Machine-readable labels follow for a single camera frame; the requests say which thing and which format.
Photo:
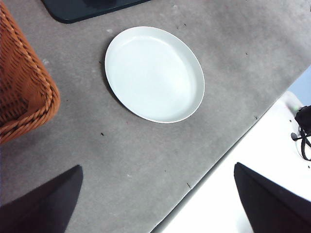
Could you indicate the pale grey round plate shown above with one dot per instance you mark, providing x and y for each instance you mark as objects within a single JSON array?
[{"x": 153, "y": 75}]

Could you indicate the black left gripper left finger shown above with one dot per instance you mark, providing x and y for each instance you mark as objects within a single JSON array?
[{"x": 43, "y": 206}]

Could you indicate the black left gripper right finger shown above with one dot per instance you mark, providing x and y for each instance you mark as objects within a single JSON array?
[{"x": 274, "y": 208}]

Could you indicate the dark rectangular tray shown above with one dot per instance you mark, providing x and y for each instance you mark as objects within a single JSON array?
[{"x": 73, "y": 11}]

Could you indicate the brown wicker basket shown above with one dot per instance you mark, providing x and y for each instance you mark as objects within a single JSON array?
[{"x": 19, "y": 80}]

